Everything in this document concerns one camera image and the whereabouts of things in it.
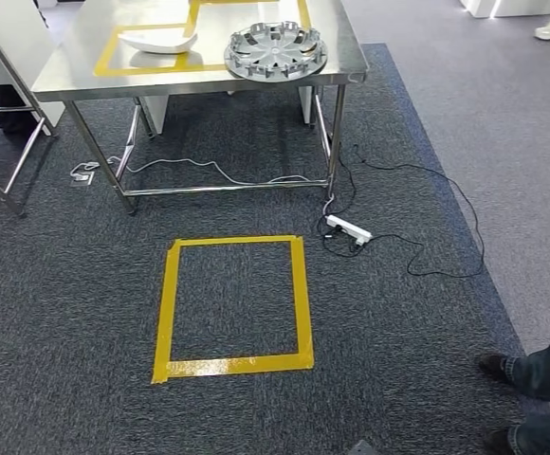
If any black floor cable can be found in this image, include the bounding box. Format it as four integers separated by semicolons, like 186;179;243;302
317;144;486;279

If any stainless steel workbench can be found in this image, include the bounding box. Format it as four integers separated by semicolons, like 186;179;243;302
32;0;369;216

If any grey plastic wheel cover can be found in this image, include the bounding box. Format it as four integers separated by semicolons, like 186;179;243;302
224;20;329;82

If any white platform with light strips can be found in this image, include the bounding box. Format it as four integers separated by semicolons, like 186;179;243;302
460;0;550;19

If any yellow floor tape rectangle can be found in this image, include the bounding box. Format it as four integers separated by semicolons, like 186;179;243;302
151;235;315;386

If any white power strip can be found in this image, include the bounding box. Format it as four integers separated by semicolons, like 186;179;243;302
325;214;373;247

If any white curved plastic part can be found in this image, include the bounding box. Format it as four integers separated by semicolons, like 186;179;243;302
117;29;199;55

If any white floor cable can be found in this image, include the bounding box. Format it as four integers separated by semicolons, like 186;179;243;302
70;156;311;188

